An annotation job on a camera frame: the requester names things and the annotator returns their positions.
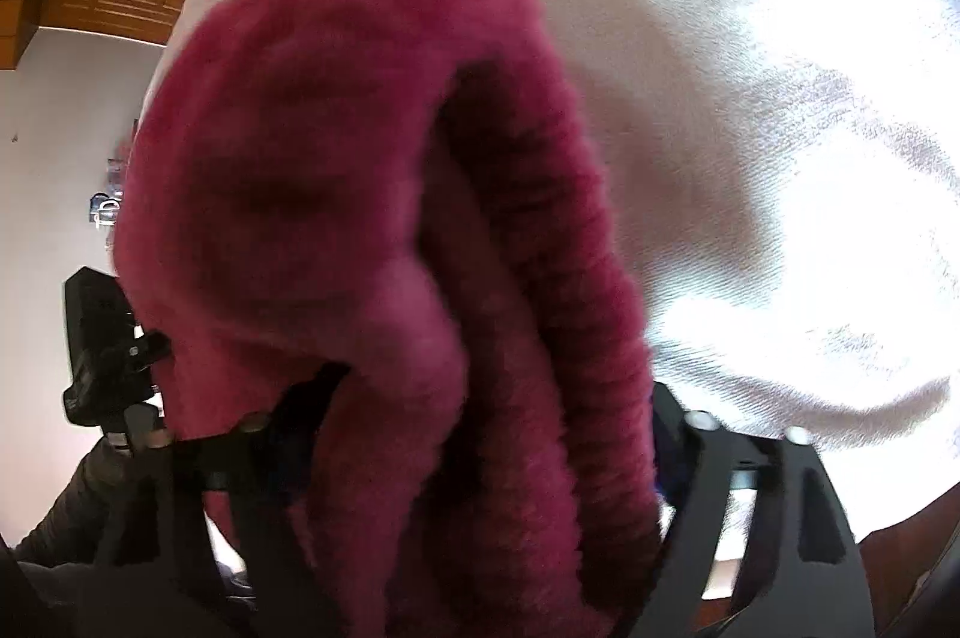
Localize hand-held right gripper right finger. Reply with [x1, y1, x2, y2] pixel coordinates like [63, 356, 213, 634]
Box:
[634, 381, 877, 638]

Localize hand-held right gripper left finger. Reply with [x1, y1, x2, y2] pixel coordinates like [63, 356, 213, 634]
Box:
[91, 375, 353, 638]

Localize magenta fluffy towel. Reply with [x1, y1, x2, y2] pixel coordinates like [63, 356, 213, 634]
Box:
[112, 0, 676, 638]

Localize person's left forearm dark sleeve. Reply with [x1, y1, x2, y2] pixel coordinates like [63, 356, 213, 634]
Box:
[13, 437, 155, 568]

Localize white bed sheet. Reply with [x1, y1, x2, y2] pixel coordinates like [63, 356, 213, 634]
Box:
[127, 0, 960, 534]

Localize cluttered wall shelf items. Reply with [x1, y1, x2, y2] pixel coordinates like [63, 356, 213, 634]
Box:
[86, 116, 142, 234]

